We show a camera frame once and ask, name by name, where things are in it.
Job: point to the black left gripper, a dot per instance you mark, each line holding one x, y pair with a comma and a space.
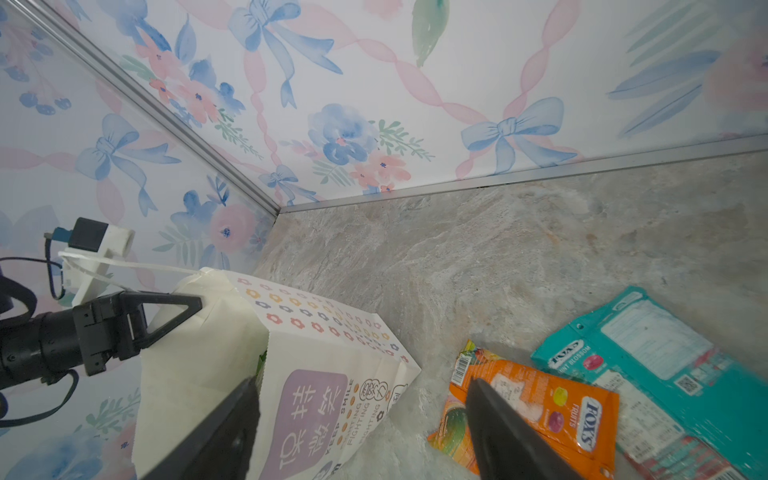
122, 324

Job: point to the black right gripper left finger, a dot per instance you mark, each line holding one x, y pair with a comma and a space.
221, 446

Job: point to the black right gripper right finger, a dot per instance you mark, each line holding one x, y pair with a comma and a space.
505, 446

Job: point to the orange Fox's candy packet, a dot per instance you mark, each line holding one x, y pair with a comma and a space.
579, 421

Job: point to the white printed paper bag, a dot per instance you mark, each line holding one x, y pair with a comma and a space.
332, 373

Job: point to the teal snack packet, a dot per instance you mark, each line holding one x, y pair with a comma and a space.
687, 409

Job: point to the green Fox's spring tea packet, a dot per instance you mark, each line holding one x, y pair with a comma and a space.
261, 364

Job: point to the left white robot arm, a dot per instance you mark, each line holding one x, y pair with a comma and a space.
49, 346

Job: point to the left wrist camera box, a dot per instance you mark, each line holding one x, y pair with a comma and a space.
81, 256

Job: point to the aluminium frame corner post left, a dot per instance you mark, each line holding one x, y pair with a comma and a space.
106, 69

